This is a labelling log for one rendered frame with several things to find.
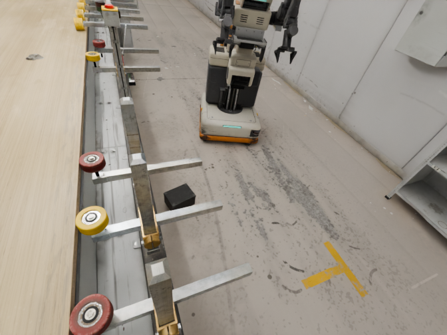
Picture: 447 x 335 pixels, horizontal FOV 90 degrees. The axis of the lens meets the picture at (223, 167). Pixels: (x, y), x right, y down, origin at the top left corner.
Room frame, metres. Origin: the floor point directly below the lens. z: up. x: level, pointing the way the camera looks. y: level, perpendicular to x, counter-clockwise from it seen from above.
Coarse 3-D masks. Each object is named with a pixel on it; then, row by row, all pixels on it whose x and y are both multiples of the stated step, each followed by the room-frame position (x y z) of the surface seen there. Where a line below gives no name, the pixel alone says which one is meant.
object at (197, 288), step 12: (216, 276) 0.25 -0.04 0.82; (228, 276) 0.25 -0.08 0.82; (240, 276) 0.26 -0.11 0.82; (180, 288) 0.19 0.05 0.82; (192, 288) 0.20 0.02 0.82; (204, 288) 0.21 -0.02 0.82; (144, 300) 0.15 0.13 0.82; (180, 300) 0.17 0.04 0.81; (120, 312) 0.11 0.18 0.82; (132, 312) 0.12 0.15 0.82; (144, 312) 0.12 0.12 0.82; (120, 324) 0.09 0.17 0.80
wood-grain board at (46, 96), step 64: (0, 0) 2.11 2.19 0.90; (64, 0) 2.52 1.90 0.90; (0, 64) 1.04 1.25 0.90; (64, 64) 1.18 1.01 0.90; (0, 128) 0.58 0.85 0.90; (64, 128) 0.65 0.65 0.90; (0, 192) 0.33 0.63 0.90; (64, 192) 0.37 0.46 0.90; (0, 256) 0.16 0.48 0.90; (64, 256) 0.19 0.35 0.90; (0, 320) 0.05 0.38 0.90; (64, 320) 0.07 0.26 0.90
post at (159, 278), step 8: (152, 264) 0.13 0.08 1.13; (160, 264) 0.13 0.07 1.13; (152, 272) 0.12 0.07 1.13; (160, 272) 0.12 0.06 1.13; (168, 272) 0.13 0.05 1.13; (152, 280) 0.11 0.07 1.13; (160, 280) 0.11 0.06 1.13; (168, 280) 0.12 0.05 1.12; (152, 288) 0.10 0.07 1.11; (160, 288) 0.11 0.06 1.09; (168, 288) 0.12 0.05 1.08; (152, 296) 0.10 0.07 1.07; (160, 296) 0.11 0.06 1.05; (168, 296) 0.12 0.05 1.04; (160, 304) 0.11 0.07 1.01; (168, 304) 0.11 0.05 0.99; (160, 312) 0.11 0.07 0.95; (168, 312) 0.11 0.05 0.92; (160, 320) 0.10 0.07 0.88; (168, 320) 0.11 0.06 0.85
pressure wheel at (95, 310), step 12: (84, 300) 0.11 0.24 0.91; (96, 300) 0.11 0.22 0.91; (108, 300) 0.12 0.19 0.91; (72, 312) 0.08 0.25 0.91; (84, 312) 0.09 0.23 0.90; (96, 312) 0.09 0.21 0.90; (108, 312) 0.10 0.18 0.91; (72, 324) 0.06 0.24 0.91; (84, 324) 0.07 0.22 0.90; (96, 324) 0.07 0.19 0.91; (108, 324) 0.08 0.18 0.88
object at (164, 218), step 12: (204, 204) 0.48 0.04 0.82; (216, 204) 0.49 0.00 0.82; (156, 216) 0.40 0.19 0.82; (168, 216) 0.41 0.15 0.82; (180, 216) 0.42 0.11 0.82; (192, 216) 0.44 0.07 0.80; (108, 228) 0.32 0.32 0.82; (120, 228) 0.33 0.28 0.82; (132, 228) 0.34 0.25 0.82; (96, 240) 0.28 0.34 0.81
